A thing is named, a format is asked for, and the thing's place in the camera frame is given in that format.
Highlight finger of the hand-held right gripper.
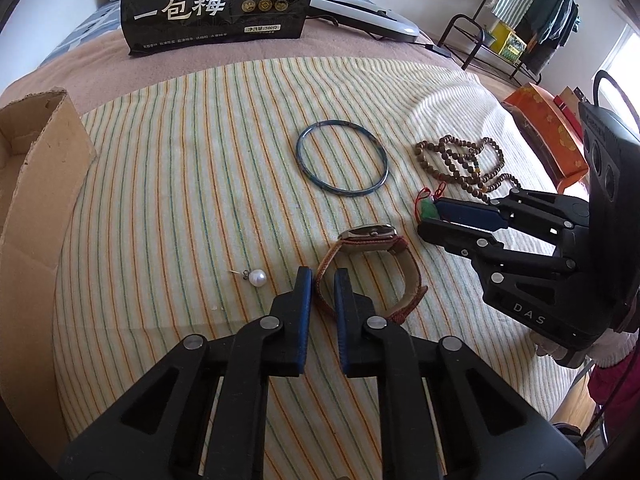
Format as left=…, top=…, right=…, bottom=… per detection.
left=437, top=190, right=592, bottom=232
left=417, top=217, right=592, bottom=346

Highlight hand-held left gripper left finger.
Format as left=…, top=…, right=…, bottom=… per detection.
left=59, top=266, right=313, bottom=480

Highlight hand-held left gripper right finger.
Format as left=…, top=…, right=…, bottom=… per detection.
left=334, top=267, right=586, bottom=480

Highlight green pendant with red cord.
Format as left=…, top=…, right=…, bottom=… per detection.
left=416, top=186, right=448, bottom=222

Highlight white pearl earring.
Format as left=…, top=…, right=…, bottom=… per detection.
left=230, top=268, right=267, bottom=287

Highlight brown wooden bead necklace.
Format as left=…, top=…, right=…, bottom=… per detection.
left=414, top=136, right=523, bottom=202

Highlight brown strap wristwatch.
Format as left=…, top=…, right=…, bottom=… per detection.
left=314, top=224, right=429, bottom=323

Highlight blue bangle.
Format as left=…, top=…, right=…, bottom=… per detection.
left=295, top=119, right=389, bottom=194

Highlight cardboard box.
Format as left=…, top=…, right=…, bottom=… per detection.
left=0, top=87, right=97, bottom=417

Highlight person's right forearm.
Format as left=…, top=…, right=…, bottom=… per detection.
left=587, top=359, right=640, bottom=407

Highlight person's right hand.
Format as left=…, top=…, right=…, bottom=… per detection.
left=531, top=331, right=640, bottom=373

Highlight striped yellow cloth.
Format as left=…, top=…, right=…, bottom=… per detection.
left=52, top=57, right=592, bottom=480

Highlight yellow green box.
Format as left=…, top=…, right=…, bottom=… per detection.
left=489, top=21, right=529, bottom=64

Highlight black clothes rack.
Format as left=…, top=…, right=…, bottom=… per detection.
left=440, top=0, right=582, bottom=86

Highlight dark green hanging clothes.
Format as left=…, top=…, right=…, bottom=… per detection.
left=520, top=0, right=582, bottom=74

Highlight brown blanket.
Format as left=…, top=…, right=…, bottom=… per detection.
left=0, top=24, right=468, bottom=111

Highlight black snack bag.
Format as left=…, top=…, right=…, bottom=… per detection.
left=121, top=0, right=315, bottom=57

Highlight blue plaid bed sheet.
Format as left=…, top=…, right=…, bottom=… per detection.
left=64, top=0, right=124, bottom=52

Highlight black power cable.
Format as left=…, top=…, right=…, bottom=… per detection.
left=419, top=39, right=453, bottom=58

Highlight white ring light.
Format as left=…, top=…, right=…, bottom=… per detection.
left=308, top=0, right=421, bottom=44

